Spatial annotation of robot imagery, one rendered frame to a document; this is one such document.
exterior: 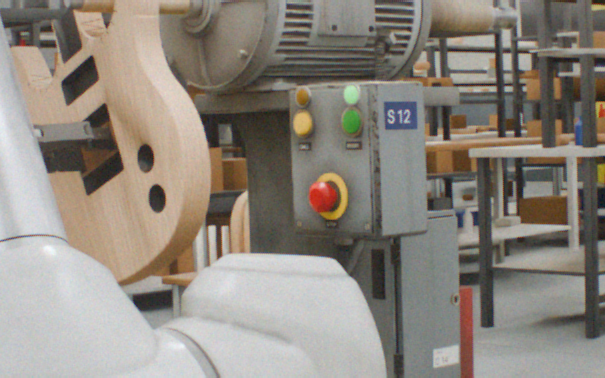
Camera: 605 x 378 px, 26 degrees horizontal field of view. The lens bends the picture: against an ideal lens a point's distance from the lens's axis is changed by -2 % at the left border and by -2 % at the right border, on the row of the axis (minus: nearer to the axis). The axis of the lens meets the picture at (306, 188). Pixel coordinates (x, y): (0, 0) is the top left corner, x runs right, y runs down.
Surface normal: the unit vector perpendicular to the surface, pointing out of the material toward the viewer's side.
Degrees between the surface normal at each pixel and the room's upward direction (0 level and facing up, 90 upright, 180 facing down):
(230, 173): 90
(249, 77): 149
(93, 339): 56
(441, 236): 90
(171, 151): 90
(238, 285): 48
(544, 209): 90
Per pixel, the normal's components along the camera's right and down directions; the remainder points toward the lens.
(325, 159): -0.72, 0.07
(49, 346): 0.44, -0.55
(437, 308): 0.69, 0.01
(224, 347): 0.05, -0.73
